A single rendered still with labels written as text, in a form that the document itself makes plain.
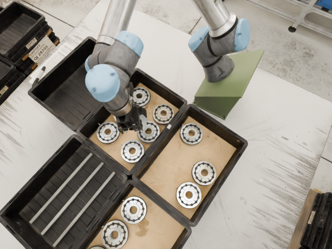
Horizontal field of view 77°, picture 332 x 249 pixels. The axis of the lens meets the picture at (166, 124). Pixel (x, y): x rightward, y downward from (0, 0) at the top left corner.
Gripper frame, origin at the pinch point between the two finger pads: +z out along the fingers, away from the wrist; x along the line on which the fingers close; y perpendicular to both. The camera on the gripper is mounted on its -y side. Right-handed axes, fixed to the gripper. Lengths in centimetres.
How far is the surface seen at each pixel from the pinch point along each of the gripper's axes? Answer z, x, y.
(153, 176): 17.4, 1.1, 19.5
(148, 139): 14.5, 1.3, 3.6
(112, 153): 15.3, -15.7, 7.1
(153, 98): 17.8, 5.3, -17.3
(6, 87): 48, -104, -62
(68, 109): 13.1, -35.3, -17.2
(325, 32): 109, 170, -101
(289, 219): 37, 58, 46
